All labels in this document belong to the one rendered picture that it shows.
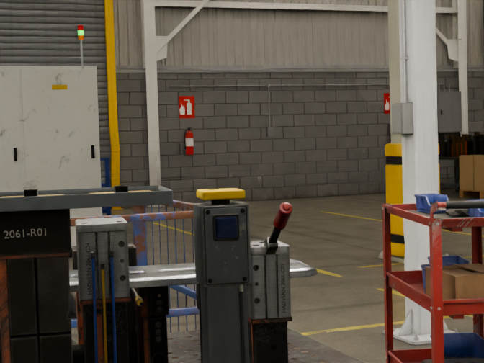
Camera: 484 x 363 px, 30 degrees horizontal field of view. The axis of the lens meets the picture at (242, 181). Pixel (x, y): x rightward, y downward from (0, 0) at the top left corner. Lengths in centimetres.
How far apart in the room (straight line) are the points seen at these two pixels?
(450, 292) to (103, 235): 233
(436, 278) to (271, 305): 204
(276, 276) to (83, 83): 828
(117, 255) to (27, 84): 818
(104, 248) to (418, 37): 414
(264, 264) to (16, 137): 814
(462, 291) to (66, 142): 661
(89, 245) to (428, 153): 413
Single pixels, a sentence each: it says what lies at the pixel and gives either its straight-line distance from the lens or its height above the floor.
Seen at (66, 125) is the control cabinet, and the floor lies 138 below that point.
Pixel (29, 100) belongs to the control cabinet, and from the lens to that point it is 953.
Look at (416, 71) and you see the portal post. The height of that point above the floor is 157.
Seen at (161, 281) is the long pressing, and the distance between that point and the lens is 152.
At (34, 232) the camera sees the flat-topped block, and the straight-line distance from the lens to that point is 122.
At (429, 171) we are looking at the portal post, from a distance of 539.
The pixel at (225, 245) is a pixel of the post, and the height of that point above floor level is 109.
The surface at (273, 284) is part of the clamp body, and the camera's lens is 144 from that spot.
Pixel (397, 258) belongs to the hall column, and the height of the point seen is 3.
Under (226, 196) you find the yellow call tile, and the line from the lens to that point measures 125.
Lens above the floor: 124
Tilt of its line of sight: 3 degrees down
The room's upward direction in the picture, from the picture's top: 2 degrees counter-clockwise
